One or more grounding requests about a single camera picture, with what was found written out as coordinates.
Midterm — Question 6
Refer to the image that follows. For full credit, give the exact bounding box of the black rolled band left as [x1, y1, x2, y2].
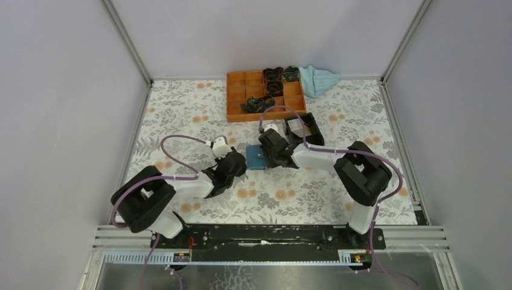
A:
[262, 66, 284, 83]

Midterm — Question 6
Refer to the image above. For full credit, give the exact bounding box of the black tangled band pile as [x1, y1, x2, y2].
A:
[240, 95, 276, 114]

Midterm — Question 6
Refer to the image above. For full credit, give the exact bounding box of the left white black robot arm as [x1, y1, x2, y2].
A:
[110, 147, 247, 248]

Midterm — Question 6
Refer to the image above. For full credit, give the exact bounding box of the black rolled band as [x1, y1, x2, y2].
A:
[281, 66, 300, 83]
[266, 80, 284, 97]
[262, 66, 284, 83]

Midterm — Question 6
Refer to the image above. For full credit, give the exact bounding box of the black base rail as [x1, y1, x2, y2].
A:
[150, 224, 386, 262]

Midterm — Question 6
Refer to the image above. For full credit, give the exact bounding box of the black rolled band centre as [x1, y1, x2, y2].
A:
[266, 80, 284, 97]

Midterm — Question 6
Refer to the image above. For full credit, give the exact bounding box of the light blue folded cloth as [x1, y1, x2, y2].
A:
[298, 65, 341, 98]

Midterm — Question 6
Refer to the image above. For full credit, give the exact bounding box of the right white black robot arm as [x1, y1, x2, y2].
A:
[258, 128, 400, 249]

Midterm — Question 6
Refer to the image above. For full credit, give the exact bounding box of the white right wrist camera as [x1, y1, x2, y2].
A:
[263, 123, 281, 135]

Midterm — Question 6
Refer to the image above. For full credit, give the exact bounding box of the orange compartment tray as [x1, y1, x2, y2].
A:
[226, 69, 307, 123]

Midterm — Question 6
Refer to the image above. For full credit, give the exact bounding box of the black card box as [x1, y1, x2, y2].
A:
[284, 112, 325, 146]

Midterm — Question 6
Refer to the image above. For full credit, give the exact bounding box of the blue leather card holder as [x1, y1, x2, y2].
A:
[246, 144, 267, 170]

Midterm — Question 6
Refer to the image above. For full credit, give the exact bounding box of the black rolled band top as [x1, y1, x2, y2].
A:
[281, 66, 300, 83]

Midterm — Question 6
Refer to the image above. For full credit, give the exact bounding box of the white card in box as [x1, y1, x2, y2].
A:
[287, 118, 304, 138]

